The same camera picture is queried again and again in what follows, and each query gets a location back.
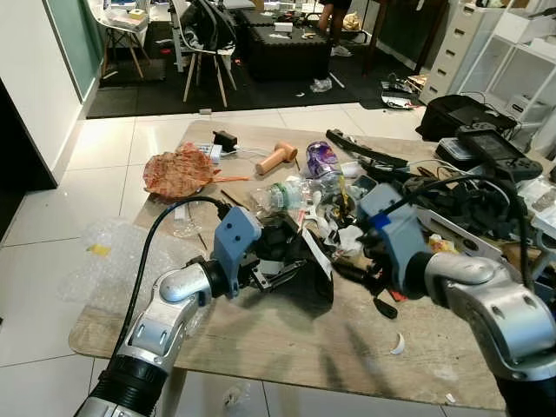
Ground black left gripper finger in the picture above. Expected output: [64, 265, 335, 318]
[285, 259, 335, 312]
[280, 217, 329, 263]

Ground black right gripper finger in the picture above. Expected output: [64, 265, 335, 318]
[333, 268, 380, 298]
[346, 243, 383, 272]

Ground small black oval piece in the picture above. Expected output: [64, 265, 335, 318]
[373, 297, 400, 321]

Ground clear plastic bottle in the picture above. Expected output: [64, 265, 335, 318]
[261, 177, 328, 215]

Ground beige stone-look table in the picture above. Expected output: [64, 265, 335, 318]
[68, 117, 556, 411]

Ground yellow snack packet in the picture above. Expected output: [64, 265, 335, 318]
[429, 234, 458, 255]

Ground purple plastic packet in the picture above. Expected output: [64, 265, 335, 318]
[306, 141, 342, 180]

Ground orange pen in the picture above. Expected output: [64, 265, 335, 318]
[212, 174, 254, 186]

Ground beige wooden mallet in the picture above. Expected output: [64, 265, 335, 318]
[255, 141, 300, 175]

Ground clear plastic cup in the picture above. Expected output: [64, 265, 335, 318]
[170, 203, 206, 241]

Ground long black tool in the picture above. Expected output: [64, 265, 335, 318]
[325, 128, 410, 171]

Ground white power strip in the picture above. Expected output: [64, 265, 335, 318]
[195, 143, 223, 165]

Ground black power adapter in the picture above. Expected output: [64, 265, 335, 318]
[212, 130, 239, 154]

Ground black fabric bag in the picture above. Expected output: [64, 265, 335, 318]
[416, 93, 519, 145]

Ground black handheld controller with screen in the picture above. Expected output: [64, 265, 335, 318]
[455, 123, 545, 184]

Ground black storage box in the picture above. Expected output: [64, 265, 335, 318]
[233, 9, 336, 84]

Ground black foam floor mat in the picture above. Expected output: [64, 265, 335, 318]
[85, 16, 440, 120]

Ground person legs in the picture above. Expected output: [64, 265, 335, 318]
[316, 0, 354, 46]

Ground white drawer cabinet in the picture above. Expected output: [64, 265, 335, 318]
[420, 0, 489, 102]

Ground chair with black backpack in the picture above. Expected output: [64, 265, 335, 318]
[176, 0, 242, 110]

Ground white shelf unit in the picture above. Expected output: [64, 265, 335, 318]
[469, 7, 556, 124]

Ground white chair with wooden legs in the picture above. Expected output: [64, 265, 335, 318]
[87, 0, 154, 81]

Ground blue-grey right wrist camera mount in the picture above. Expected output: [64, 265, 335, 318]
[358, 181, 433, 298]

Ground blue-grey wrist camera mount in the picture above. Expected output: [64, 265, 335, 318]
[358, 181, 433, 298]
[211, 207, 263, 298]

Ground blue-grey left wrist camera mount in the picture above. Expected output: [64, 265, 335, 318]
[211, 207, 263, 298]

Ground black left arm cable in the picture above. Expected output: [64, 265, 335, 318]
[127, 195, 232, 350]

